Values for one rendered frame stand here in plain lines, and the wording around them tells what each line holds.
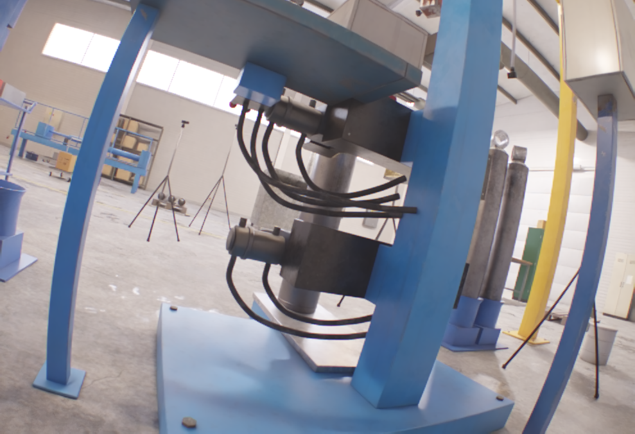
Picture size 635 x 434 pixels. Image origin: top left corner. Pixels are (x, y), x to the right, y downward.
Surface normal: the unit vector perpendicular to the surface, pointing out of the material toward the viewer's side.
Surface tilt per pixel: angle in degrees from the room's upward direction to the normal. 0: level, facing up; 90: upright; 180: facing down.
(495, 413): 90
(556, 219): 90
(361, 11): 90
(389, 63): 90
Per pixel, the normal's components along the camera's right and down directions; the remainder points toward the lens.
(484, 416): 0.41, 0.04
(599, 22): -0.87, -0.27
